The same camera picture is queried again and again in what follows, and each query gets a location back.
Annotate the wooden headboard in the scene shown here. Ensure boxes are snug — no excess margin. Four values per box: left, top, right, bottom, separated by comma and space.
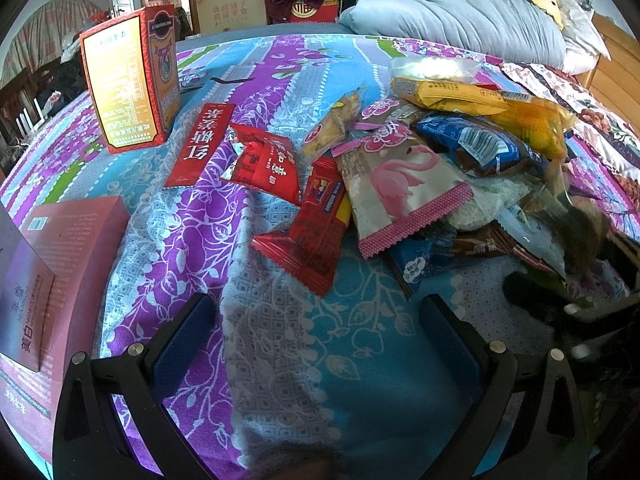
582, 12, 640, 128

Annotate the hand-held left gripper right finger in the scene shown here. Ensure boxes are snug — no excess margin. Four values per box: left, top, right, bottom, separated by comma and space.
419, 293, 589, 480

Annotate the pink flat box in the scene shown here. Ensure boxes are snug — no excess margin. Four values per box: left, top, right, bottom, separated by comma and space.
0, 195, 132, 463

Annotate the striped cloth cover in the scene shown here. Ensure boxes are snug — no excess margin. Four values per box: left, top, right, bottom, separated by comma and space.
4, 0, 103, 88

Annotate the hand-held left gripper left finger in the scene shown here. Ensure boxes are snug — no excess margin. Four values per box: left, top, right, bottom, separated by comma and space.
52, 292, 224, 480

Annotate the red yellow wafer packet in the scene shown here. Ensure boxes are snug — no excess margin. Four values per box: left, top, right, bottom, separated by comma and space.
249, 156, 352, 298

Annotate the yellow long packet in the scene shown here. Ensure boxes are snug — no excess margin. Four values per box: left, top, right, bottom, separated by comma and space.
390, 77, 532, 117

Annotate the pink flower packet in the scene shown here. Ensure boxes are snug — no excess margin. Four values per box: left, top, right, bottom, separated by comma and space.
356, 97, 427, 133

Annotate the orange red carton box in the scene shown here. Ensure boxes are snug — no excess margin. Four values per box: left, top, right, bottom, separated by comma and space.
79, 4, 182, 156

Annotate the red snack packet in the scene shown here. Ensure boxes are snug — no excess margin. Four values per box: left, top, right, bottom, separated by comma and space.
220, 123, 307, 207

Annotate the pale grey small box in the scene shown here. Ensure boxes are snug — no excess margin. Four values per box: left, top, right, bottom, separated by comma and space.
0, 205, 56, 374

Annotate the clear white packet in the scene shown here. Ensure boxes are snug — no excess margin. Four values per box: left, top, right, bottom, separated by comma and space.
390, 56, 482, 85

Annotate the red long sachet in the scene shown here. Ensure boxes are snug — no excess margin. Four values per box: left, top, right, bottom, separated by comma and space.
164, 103, 236, 190

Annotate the blue brown cookie packet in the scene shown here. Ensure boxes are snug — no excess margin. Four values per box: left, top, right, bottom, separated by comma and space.
414, 112, 552, 179

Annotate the brown transparent packet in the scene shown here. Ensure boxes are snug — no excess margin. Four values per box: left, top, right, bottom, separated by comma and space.
517, 157, 613, 273

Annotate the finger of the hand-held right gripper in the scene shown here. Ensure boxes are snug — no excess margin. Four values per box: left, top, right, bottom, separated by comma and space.
501, 269, 584, 326

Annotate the light blue pillow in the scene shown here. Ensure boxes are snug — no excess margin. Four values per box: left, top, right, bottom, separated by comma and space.
339, 0, 569, 69

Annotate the beige snack packet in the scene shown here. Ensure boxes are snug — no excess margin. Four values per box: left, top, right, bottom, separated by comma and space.
301, 85, 369, 167

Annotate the white pillow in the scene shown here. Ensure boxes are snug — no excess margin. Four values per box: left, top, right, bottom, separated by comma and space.
550, 0, 612, 76

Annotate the plain cardboard box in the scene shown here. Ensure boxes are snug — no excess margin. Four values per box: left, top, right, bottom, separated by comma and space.
194, 0, 269, 37

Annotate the yellow transparent packet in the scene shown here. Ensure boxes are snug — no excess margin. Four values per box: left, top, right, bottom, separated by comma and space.
487, 96, 577, 160

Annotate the flamingo print packet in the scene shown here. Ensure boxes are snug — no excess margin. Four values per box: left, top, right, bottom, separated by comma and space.
332, 124, 475, 260

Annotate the floral quilt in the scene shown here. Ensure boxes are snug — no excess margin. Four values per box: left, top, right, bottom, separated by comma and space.
500, 60, 640, 206

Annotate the small blue packet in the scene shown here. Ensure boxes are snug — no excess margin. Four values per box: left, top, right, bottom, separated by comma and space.
384, 236, 463, 302

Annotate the red gift box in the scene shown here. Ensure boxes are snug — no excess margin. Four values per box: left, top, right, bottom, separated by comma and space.
286, 0, 342, 25

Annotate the white rice cracker packet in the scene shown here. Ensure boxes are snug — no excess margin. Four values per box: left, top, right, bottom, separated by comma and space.
444, 172, 533, 234

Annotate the white green packet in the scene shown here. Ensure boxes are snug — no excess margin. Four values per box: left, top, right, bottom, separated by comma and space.
494, 205, 568, 282

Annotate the dark wooden chair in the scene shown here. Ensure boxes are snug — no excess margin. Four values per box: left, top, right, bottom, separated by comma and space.
0, 57, 68, 171

